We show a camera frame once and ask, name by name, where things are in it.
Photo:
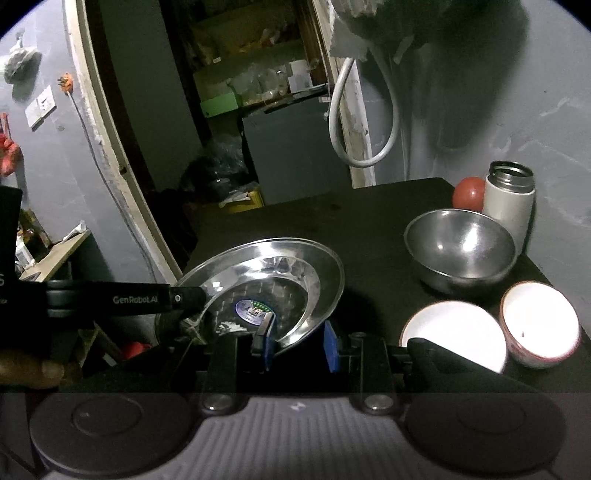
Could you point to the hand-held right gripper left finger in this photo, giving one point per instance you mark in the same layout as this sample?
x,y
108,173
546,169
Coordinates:
x,y
266,344

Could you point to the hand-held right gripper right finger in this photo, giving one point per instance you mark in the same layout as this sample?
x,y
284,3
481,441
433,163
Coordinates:
x,y
331,347

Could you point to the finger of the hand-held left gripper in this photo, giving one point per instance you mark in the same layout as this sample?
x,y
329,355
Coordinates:
x,y
134,299

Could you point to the steel plate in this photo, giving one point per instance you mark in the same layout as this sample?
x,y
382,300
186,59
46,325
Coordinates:
x,y
286,267

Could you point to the white bowl with red rim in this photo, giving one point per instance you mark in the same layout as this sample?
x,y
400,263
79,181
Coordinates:
x,y
540,323
455,330

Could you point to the steel bowl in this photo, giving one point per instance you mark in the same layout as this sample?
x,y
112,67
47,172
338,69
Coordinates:
x,y
461,254

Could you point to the person's left hand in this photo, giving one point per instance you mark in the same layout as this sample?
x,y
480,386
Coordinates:
x,y
32,369

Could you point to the wooden shelf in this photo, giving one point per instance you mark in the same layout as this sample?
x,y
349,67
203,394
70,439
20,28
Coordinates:
x,y
55,258

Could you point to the yellow box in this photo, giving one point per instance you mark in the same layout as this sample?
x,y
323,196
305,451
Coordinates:
x,y
244,199

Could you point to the black plastic bag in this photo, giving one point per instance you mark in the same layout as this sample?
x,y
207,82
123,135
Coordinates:
x,y
217,170

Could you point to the red plastic bag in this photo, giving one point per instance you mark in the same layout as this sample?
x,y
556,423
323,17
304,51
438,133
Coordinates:
x,y
8,154

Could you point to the dark cabinet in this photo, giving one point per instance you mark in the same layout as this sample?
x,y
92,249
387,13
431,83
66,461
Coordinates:
x,y
295,147

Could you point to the red tomato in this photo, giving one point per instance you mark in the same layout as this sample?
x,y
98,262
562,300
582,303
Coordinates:
x,y
467,194

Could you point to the green box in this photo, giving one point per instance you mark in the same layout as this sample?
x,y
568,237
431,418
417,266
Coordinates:
x,y
220,104

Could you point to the white steel thermos flask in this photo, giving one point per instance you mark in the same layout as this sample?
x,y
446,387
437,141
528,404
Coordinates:
x,y
508,207

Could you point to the orange plug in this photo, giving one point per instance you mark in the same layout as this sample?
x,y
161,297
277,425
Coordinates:
x,y
66,83

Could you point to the white cloth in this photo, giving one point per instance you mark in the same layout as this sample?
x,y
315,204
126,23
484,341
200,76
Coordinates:
x,y
21,60

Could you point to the white door frame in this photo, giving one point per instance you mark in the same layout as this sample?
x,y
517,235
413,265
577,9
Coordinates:
x,y
108,138

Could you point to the white wall switch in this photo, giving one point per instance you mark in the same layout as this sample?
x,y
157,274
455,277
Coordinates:
x,y
40,107

